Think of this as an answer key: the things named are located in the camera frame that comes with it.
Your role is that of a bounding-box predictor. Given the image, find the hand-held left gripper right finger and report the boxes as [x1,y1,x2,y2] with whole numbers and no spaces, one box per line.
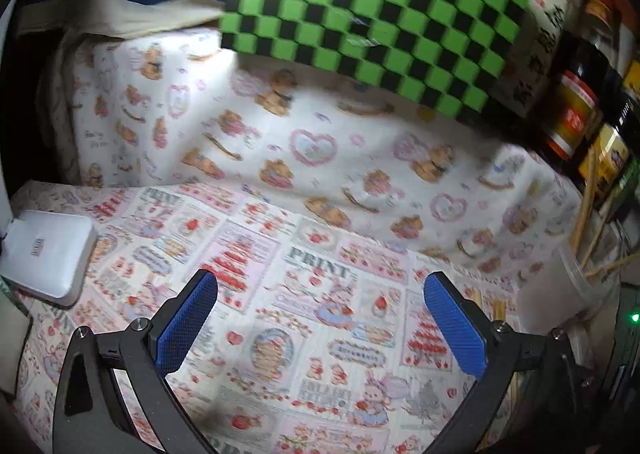
[422,271,596,454]

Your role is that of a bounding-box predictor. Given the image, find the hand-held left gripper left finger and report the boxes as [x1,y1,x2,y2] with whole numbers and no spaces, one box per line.
[51,269,219,454]

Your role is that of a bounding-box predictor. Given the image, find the clear plastic cup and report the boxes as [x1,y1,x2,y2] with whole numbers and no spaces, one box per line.
[557,221,623,322]

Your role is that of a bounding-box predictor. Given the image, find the strawberry print cloth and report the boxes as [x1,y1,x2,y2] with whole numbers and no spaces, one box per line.
[10,181,531,454]

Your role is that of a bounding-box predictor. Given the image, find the white flat device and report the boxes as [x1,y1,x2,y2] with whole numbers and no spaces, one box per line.
[0,210,98,307]

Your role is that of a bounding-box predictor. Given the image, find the dark device green light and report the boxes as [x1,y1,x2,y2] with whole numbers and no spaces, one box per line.
[600,284,640,415]

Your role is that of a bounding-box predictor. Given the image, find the pale green cloth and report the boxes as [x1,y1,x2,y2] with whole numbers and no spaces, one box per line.
[0,291,33,395]

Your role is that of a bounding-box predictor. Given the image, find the dark jar yellow label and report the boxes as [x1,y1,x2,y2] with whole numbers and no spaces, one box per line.
[577,121,631,195]

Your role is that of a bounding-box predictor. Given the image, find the bear print cloth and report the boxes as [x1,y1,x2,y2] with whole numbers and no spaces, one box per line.
[50,28,586,285]

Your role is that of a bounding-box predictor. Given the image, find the dark jar red label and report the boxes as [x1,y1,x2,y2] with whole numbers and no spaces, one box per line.
[542,41,601,162]

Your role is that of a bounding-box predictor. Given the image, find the white jar black characters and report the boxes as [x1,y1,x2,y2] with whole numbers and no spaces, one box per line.
[505,0,576,119]

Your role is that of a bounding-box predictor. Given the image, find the cream cloth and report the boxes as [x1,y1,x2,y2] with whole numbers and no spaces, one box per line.
[15,0,226,42]

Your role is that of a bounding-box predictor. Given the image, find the dark jar orange lid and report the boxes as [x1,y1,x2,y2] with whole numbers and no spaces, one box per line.
[582,0,621,64]

